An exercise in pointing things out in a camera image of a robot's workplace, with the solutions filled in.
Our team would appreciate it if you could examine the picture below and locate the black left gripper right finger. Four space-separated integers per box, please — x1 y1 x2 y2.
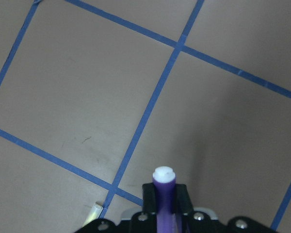
174 184 194 215

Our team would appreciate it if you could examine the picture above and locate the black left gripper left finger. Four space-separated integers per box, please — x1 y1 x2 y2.
142 183 157 215

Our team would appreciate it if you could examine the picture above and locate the purple marker pen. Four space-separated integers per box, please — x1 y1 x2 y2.
153 166 176 233

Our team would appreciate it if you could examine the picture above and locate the yellow marker pen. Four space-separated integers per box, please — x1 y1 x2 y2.
83 203 103 227

